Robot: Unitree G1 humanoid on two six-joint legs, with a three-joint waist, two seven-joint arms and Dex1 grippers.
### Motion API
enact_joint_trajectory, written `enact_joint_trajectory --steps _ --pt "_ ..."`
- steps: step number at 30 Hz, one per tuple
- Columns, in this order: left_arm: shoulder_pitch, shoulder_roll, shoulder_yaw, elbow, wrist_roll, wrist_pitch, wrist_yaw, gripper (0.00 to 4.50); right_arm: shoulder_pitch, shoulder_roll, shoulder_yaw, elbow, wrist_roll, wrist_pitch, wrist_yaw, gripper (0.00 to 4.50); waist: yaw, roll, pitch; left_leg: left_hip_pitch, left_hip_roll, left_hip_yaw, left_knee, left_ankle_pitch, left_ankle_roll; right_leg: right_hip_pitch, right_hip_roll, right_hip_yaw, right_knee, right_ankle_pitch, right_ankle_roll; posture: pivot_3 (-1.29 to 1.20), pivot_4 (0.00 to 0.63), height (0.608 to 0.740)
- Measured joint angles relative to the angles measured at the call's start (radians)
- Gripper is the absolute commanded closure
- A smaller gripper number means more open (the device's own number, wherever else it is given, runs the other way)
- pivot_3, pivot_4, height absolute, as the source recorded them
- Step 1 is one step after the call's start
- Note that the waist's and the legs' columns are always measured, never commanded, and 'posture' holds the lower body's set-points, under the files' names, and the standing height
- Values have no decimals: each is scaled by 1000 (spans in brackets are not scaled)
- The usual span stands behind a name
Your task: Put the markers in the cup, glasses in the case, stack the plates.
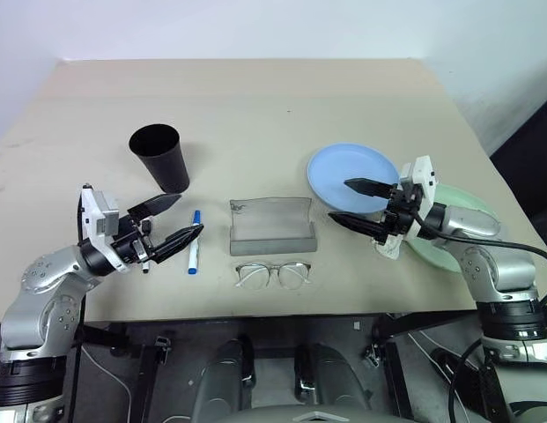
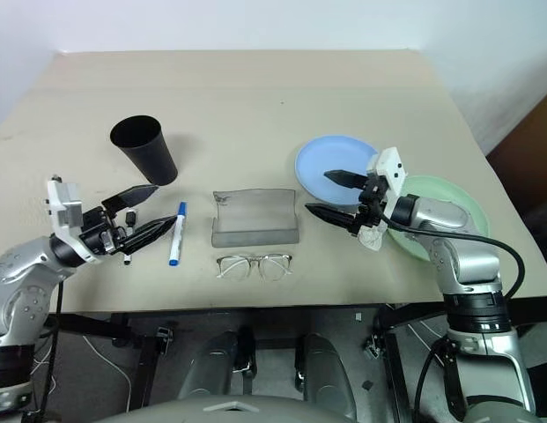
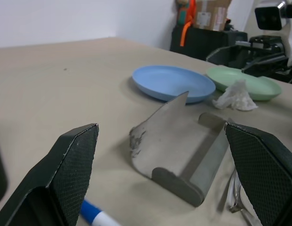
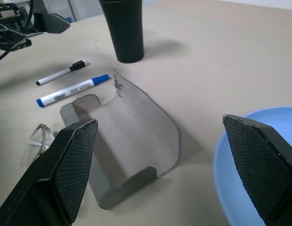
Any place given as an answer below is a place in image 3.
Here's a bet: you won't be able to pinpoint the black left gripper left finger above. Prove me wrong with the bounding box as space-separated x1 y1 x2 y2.
2 123 100 226

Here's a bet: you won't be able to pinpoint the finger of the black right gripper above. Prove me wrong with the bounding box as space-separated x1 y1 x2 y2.
206 46 251 68
241 52 292 76

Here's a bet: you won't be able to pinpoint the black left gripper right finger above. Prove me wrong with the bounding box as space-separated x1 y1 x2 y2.
224 121 292 226

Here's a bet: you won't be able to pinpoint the white marker with blue cap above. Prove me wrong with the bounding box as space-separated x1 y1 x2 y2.
79 199 123 226

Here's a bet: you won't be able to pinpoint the grey glasses case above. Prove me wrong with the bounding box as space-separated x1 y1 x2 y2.
128 90 231 208

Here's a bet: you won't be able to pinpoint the green plastic plate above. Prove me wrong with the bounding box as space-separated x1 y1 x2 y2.
205 67 282 102

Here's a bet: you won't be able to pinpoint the black storage case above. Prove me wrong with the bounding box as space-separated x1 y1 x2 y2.
169 25 249 62

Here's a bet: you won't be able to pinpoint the clear-framed glasses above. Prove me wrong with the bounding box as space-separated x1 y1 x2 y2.
217 164 261 226

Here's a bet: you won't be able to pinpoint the brown cardboard box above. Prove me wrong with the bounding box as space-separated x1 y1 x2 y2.
194 0 233 31

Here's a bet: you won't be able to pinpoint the crumpled white tissue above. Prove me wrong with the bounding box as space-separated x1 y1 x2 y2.
212 79 259 112

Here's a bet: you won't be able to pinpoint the teal and orange object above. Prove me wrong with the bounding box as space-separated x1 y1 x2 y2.
176 0 190 25

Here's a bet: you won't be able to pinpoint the blue plastic plate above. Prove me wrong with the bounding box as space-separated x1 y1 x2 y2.
132 65 216 105

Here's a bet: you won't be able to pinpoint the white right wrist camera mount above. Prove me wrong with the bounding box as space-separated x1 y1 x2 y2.
254 0 292 66

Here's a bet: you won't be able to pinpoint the orange strap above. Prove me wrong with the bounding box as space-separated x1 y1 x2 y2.
180 0 197 47

